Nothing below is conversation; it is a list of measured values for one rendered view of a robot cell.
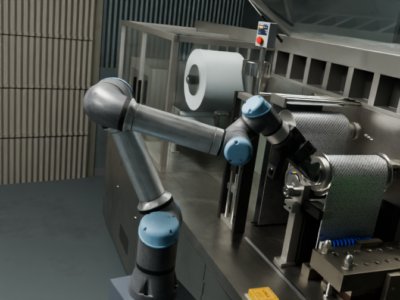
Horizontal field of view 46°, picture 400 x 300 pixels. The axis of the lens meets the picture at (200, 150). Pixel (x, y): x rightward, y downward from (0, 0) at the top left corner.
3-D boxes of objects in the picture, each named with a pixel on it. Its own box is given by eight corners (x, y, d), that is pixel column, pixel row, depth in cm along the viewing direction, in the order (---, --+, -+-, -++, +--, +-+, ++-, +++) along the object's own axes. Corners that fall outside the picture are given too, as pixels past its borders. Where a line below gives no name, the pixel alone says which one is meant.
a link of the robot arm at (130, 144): (149, 255, 146) (77, 90, 132) (155, 233, 160) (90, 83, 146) (186, 243, 144) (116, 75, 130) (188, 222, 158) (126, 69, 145)
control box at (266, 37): (252, 45, 196) (255, 21, 194) (263, 46, 200) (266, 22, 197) (263, 47, 191) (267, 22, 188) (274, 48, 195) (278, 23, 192)
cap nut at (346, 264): (338, 265, 144) (341, 252, 142) (347, 263, 145) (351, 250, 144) (346, 271, 140) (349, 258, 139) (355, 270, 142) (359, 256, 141)
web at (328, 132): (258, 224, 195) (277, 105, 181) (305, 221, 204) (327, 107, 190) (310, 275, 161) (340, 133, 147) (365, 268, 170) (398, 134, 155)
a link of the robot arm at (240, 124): (213, 144, 135) (243, 121, 133) (213, 135, 146) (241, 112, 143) (231, 165, 136) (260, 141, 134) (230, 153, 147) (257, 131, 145)
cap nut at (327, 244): (317, 250, 152) (320, 237, 150) (327, 249, 153) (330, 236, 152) (324, 255, 148) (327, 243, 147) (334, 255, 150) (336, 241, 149)
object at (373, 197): (316, 243, 158) (327, 193, 153) (371, 238, 167) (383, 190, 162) (316, 244, 157) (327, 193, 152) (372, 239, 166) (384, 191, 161)
